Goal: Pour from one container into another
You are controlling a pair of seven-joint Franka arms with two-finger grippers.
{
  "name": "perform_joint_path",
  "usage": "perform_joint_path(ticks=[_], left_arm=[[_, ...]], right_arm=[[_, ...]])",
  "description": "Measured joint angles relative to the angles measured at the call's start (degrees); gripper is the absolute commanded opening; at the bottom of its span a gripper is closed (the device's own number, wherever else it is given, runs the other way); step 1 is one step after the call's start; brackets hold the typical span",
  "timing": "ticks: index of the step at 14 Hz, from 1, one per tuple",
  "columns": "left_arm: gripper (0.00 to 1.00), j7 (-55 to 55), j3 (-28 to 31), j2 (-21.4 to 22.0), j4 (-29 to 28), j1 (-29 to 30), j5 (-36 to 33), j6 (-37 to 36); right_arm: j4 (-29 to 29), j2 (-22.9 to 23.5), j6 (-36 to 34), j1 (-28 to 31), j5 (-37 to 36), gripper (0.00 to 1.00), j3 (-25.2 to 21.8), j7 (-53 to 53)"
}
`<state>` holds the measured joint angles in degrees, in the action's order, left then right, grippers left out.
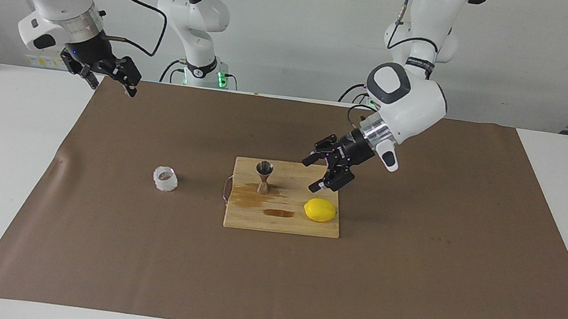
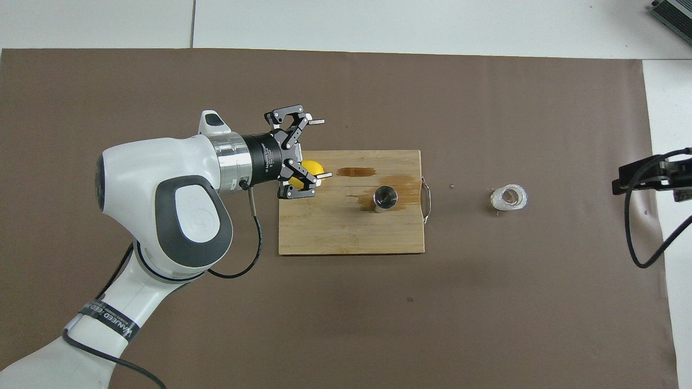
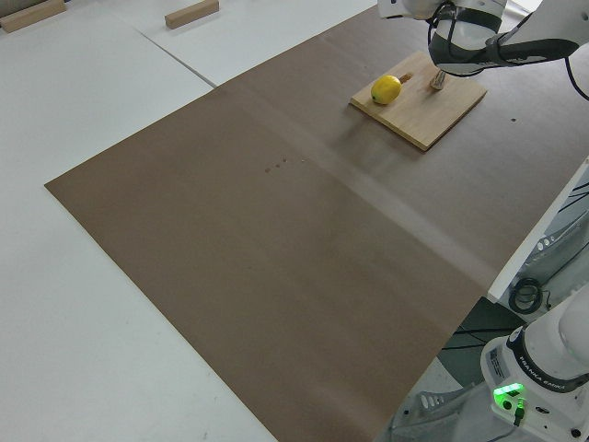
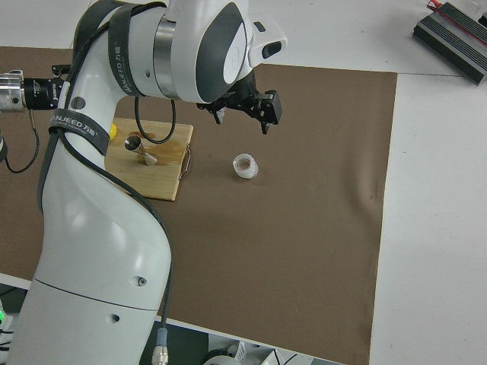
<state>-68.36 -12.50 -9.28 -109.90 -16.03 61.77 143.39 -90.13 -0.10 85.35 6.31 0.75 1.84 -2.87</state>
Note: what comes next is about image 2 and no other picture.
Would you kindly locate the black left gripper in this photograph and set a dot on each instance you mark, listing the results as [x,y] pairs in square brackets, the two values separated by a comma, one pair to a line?
[265,159]

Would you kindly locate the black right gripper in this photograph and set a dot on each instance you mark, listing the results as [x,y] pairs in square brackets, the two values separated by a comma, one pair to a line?
[684,173]

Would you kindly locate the steel double jigger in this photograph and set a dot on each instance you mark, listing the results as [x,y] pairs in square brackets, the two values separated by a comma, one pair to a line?
[385,197]

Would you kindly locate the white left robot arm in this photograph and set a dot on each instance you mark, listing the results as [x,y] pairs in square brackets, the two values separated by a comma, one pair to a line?
[162,178]

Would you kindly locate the yellow lemon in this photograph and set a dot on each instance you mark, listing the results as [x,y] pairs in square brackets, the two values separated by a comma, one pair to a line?
[312,167]

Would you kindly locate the grey ribbed metal device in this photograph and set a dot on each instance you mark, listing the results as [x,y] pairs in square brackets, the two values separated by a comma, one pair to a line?
[676,13]

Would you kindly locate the brown paper table mat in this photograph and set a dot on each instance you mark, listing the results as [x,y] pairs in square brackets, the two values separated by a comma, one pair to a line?
[432,324]

